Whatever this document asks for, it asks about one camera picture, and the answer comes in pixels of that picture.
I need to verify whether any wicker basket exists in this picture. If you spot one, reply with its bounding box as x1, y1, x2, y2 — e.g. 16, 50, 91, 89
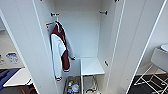
64, 75, 82, 94

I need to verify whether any white wall outlet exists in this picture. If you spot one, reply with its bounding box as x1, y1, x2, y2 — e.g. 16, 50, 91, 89
5, 51, 20, 64
0, 54, 6, 65

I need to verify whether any dark door handle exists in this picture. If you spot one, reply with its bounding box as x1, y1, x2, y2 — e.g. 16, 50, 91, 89
103, 60, 110, 68

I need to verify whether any black wardrobe hook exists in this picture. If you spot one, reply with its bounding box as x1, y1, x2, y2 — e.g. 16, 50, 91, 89
98, 10, 109, 16
50, 12, 62, 18

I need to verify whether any white wardrobe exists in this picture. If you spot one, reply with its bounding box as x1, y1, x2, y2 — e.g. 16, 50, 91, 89
33, 0, 125, 94

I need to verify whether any white hanger with jacket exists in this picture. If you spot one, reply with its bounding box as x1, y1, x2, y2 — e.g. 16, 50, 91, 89
54, 14, 65, 33

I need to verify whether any red and white jacket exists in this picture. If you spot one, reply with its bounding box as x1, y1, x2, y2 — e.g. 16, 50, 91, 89
49, 21, 76, 83

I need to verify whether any white bottle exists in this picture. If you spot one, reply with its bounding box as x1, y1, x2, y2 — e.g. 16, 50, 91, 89
71, 83, 80, 94

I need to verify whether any round white table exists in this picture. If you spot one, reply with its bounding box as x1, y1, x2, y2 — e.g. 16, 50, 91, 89
160, 44, 168, 52

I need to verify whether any white inner shelf unit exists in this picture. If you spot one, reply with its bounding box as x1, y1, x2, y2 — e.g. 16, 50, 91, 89
80, 57, 106, 94

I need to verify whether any orange tag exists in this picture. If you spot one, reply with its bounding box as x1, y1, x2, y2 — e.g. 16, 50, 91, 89
45, 21, 55, 27

